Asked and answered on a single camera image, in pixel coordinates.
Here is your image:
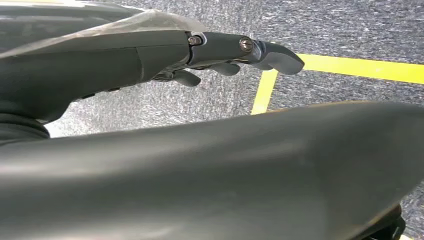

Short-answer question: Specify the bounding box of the long yellow floor tape strip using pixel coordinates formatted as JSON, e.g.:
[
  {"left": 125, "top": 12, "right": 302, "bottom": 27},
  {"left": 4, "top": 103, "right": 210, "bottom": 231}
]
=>
[{"left": 296, "top": 52, "right": 424, "bottom": 85}]

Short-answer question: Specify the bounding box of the ribbed grey left arm sleeve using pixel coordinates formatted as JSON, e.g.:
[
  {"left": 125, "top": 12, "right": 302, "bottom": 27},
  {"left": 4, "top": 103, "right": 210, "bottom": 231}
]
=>
[{"left": 0, "top": 111, "right": 51, "bottom": 147}]

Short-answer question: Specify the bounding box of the short yellow floor tape strip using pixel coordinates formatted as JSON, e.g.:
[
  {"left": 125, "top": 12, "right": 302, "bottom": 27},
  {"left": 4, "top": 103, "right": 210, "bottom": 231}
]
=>
[{"left": 250, "top": 68, "right": 279, "bottom": 116}]

